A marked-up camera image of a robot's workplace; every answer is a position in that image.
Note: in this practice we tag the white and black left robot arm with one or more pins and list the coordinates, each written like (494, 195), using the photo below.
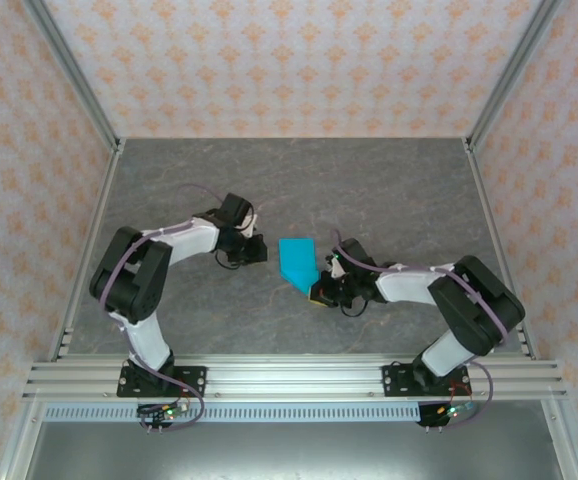
(144, 342)

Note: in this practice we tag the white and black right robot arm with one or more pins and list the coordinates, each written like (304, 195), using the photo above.
(441, 352)

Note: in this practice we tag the grey metal panel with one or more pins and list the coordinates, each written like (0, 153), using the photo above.
(294, 455)

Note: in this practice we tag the aluminium mounting rail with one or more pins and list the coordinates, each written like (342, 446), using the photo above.
(294, 380)

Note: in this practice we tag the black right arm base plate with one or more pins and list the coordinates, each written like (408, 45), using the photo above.
(394, 382)

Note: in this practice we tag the aluminium table side rail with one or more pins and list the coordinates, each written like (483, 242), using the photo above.
(496, 245)
(93, 245)

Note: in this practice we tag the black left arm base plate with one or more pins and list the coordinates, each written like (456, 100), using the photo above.
(194, 382)

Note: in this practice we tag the aluminium frame post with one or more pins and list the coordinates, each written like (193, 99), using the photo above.
(511, 75)
(71, 75)

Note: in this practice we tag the aluminium lower frame rail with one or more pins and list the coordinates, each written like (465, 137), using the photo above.
(569, 450)
(16, 450)

